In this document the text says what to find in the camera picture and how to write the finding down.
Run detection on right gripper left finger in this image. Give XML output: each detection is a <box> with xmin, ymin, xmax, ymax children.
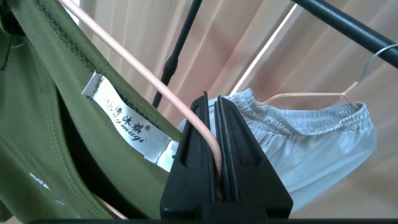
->
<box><xmin>160</xmin><ymin>91</ymin><xmax>218</xmax><ymax>218</ymax></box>

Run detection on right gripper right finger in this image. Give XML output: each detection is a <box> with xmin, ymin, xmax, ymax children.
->
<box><xmin>214</xmin><ymin>95</ymin><xmax>294</xmax><ymax>218</ymax></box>

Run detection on green garment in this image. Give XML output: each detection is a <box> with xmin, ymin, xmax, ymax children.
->
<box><xmin>0</xmin><ymin>0</ymin><xmax>183</xmax><ymax>220</ymax></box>

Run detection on pale grey shorts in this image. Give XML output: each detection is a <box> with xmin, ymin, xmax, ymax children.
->
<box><xmin>177</xmin><ymin>88</ymin><xmax>379</xmax><ymax>212</ymax></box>

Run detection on pink clothes hanger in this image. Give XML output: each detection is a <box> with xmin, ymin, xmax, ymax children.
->
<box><xmin>260</xmin><ymin>43</ymin><xmax>398</xmax><ymax>110</ymax></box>
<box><xmin>57</xmin><ymin>0</ymin><xmax>223</xmax><ymax>220</ymax></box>

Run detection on black clothes rack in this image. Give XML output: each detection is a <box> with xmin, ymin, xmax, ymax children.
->
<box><xmin>151</xmin><ymin>0</ymin><xmax>398</xmax><ymax>108</ymax></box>

